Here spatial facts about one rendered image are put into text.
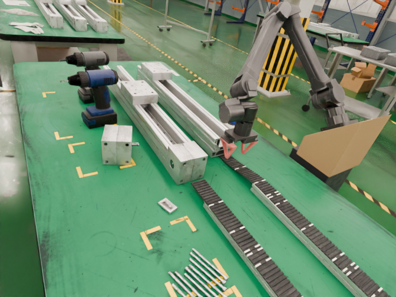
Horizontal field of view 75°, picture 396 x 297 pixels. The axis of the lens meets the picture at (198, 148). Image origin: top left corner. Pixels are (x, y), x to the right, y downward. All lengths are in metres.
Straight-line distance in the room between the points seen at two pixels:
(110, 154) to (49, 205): 0.23
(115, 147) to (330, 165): 0.79
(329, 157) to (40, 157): 1.02
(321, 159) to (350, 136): 0.15
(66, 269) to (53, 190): 0.26
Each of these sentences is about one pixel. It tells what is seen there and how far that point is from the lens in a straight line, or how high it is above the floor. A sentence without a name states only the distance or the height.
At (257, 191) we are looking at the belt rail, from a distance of 0.88.
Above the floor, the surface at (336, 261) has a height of 0.81.
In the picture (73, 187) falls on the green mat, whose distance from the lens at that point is 0.83.
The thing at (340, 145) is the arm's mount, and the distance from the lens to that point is 1.07.
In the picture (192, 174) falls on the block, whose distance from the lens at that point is 0.84.
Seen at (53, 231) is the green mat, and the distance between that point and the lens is 0.74.
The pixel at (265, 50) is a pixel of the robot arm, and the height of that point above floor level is 1.16.
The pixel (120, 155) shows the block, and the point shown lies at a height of 0.82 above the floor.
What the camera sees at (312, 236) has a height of 0.81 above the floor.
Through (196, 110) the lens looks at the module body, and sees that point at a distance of 1.16.
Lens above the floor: 1.34
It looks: 34 degrees down
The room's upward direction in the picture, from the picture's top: 11 degrees clockwise
